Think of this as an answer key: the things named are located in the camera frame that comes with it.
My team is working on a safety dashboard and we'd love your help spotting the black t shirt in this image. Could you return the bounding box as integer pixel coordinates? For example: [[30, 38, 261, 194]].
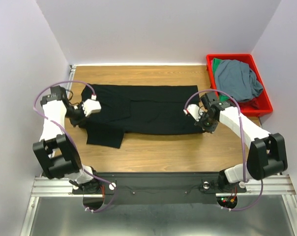
[[79, 85, 202, 148]]

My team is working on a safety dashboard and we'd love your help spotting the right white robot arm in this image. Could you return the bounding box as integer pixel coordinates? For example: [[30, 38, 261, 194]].
[[184, 92, 288, 192]]

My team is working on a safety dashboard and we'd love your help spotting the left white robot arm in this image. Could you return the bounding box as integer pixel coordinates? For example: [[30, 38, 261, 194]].
[[32, 85, 101, 194]]

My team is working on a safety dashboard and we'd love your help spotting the grey blue t shirt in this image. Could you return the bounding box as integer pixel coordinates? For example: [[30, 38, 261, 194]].
[[222, 59, 264, 102]]

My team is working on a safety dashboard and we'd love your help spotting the red plastic bin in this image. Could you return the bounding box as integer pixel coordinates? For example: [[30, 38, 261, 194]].
[[206, 54, 273, 117]]

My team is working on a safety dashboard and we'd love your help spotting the green t shirt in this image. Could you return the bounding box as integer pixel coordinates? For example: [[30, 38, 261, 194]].
[[211, 58, 231, 91]]

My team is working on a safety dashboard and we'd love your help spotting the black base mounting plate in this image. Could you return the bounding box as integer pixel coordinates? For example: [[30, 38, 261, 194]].
[[72, 172, 247, 206]]

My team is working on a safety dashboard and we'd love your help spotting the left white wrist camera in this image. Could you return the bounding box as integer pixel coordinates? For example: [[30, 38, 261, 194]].
[[82, 99, 101, 118]]

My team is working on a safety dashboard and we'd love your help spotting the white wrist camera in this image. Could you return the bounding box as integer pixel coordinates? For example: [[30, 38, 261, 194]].
[[183, 104, 204, 121], [82, 99, 101, 118]]

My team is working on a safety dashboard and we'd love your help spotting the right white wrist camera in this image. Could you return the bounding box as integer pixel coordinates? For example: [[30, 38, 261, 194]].
[[183, 104, 204, 121]]

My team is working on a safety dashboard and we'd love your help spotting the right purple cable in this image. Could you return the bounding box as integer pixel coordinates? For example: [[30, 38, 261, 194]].
[[183, 89, 264, 212]]

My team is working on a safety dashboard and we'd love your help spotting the purple cable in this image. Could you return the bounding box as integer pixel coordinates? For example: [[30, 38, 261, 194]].
[[183, 89, 264, 212], [33, 81, 119, 214]]

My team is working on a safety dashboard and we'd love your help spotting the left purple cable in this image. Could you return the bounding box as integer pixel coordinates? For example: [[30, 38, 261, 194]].
[[33, 81, 119, 214]]

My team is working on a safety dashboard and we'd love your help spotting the front aluminium extrusion rail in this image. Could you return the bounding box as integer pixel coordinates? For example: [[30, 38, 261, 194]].
[[31, 175, 296, 197]]

